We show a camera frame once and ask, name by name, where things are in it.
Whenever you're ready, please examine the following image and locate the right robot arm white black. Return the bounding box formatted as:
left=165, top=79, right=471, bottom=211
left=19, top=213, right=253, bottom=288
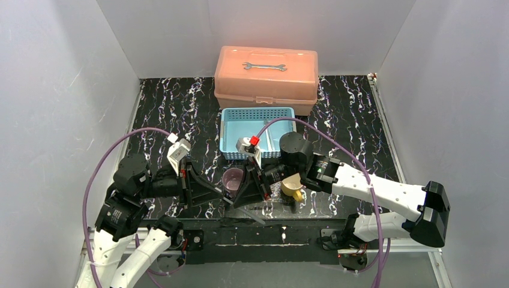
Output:
left=232, top=132, right=451, bottom=248

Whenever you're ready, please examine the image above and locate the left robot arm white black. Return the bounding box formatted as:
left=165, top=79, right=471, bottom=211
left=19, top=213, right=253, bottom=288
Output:
left=76, top=154, right=222, bottom=287

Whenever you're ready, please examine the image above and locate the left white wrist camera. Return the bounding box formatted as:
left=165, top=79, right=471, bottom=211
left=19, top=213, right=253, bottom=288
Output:
left=166, top=133, right=191, bottom=175

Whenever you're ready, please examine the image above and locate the purple mug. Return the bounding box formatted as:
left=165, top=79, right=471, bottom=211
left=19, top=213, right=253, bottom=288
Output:
left=221, top=167, right=244, bottom=198

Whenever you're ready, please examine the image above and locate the light blue plastic basket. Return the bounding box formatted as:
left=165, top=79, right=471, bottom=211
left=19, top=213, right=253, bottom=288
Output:
left=219, top=107, right=296, bottom=160

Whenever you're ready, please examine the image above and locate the orange plastic toolbox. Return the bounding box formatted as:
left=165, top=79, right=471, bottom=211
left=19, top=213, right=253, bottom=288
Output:
left=214, top=46, right=319, bottom=116

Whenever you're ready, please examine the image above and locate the silver open-end wrench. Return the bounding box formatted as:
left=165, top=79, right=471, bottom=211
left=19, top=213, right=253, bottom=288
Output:
left=242, top=62, right=287, bottom=71

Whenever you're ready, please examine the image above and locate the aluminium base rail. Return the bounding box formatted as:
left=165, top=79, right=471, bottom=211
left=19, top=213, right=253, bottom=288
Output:
left=75, top=226, right=452, bottom=288

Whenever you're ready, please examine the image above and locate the yellow mug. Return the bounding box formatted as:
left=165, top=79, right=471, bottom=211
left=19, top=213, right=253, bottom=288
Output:
left=280, top=173, right=303, bottom=202

